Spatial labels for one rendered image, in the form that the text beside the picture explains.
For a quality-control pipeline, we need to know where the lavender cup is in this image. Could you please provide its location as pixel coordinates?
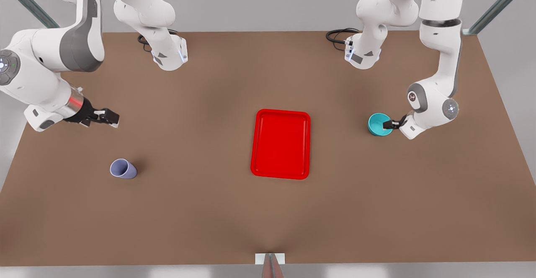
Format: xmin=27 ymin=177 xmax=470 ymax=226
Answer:
xmin=110 ymin=158 xmax=138 ymax=180

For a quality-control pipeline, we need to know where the silver frame post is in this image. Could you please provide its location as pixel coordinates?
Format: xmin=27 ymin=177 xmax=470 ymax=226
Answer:
xmin=255 ymin=252 xmax=286 ymax=278
xmin=461 ymin=0 xmax=536 ymax=36
xmin=0 ymin=0 xmax=60 ymax=29

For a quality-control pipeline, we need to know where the red rectangular tray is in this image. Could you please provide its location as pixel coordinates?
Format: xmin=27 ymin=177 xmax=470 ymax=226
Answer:
xmin=250 ymin=109 xmax=312 ymax=180

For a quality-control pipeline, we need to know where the teal bowl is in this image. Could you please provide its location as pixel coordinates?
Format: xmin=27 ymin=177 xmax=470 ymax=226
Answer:
xmin=368 ymin=113 xmax=394 ymax=137

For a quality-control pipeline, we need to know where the black cable loop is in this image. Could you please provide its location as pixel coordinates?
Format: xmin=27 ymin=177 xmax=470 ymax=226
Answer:
xmin=325 ymin=28 xmax=361 ymax=52
xmin=137 ymin=29 xmax=179 ymax=53

